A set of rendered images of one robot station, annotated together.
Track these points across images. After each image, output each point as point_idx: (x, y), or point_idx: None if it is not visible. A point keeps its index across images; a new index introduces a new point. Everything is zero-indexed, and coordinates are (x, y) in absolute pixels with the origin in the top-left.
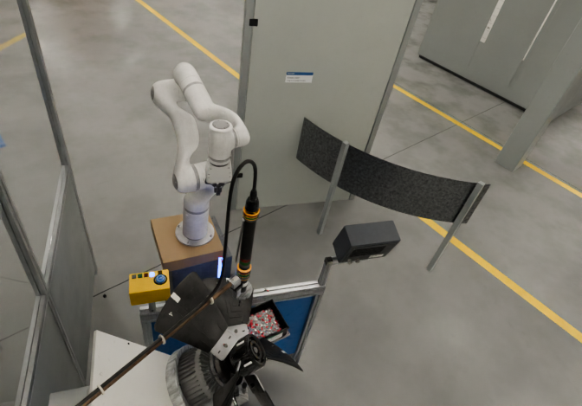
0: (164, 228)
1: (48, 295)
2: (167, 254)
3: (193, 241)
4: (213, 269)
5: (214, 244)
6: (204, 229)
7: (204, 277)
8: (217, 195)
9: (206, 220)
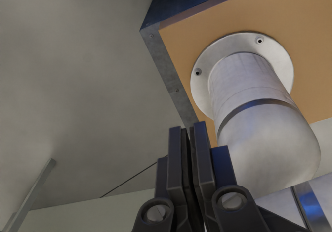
0: (319, 86)
1: None
2: None
3: (244, 48)
4: (182, 4)
5: (186, 46)
6: (218, 77)
7: None
8: (191, 126)
9: (218, 98)
